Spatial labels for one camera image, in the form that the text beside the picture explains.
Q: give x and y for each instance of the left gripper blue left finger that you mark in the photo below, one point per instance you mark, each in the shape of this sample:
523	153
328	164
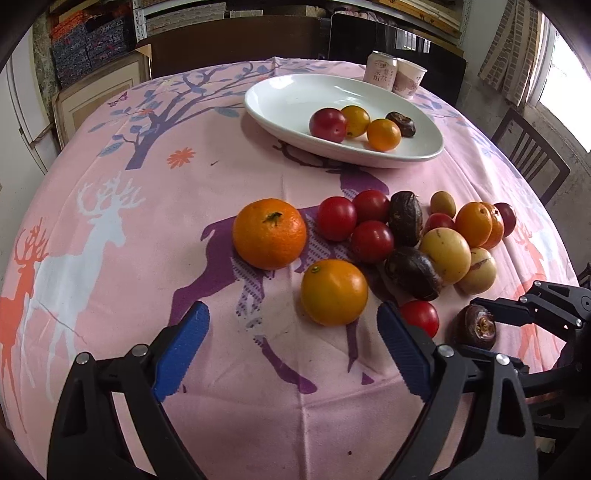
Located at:
87	440

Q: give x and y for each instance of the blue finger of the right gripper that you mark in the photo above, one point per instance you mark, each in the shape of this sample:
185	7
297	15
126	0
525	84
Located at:
505	311

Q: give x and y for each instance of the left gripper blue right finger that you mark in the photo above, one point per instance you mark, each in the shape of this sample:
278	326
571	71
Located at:
498	440

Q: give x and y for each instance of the purple passion fruit large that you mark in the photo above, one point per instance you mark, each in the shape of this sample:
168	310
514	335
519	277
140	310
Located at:
475	326

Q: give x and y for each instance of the yellow striped pepino melon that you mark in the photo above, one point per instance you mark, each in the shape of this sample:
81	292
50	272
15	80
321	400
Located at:
481	275

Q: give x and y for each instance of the small orange mandarin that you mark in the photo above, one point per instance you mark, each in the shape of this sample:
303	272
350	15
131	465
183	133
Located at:
498	228

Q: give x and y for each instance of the yellow round melon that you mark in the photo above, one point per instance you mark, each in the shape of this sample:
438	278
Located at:
448	252

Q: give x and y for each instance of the large dark red plum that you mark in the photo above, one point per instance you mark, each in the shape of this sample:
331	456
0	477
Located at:
509	217

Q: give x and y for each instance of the red cherry tomato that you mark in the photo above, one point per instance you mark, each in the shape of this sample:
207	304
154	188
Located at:
371	205
336	218
372	242
439	220
421	314

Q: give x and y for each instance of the orange mandarin back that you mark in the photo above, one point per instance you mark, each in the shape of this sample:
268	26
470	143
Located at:
474	223

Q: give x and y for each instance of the wrinkled purple passion fruit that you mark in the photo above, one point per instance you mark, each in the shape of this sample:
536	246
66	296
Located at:
413	272

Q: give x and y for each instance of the small green kiwi fruit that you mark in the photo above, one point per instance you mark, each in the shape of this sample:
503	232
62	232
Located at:
442	202

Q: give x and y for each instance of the dark purple passion fruit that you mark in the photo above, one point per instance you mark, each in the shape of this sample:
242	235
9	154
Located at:
405	218

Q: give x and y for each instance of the orange mandarin front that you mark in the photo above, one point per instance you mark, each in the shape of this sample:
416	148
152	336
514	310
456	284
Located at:
334	292

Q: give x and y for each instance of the purple passion fruit front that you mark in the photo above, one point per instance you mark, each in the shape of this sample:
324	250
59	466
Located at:
405	124

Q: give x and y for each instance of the yellow orange tomato front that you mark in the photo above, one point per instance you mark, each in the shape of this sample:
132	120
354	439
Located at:
383	135

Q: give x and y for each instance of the small orange tomato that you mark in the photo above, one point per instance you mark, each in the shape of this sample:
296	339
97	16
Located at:
357	121

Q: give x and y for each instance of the large orange mandarin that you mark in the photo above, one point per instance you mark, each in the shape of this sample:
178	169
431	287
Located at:
269	234

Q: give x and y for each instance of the small dark red plum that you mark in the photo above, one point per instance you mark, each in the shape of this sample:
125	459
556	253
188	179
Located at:
328	124

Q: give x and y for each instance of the dark wooden chair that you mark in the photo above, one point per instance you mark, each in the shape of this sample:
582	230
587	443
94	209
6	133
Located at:
531	153

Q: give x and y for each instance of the patterned curtain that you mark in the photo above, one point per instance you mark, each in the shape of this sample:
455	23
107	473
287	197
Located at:
514	62

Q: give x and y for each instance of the white oval plate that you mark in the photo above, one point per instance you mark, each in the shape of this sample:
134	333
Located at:
283	106

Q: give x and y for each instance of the white paper cup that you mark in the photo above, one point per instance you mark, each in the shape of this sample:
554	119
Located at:
408	78

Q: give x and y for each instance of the pink deer print tablecloth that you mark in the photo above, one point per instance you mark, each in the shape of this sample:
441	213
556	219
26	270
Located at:
132	225

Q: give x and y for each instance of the pink drink can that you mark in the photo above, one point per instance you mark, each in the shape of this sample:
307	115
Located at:
381	70

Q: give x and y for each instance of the metal storage shelf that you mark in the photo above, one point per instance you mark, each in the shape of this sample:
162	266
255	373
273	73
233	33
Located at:
443	19

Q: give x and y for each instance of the framed picture on floor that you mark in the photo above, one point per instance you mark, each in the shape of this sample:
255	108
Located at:
74	104

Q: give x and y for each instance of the dark wooden cabinet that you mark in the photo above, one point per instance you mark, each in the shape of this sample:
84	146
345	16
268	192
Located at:
341	38

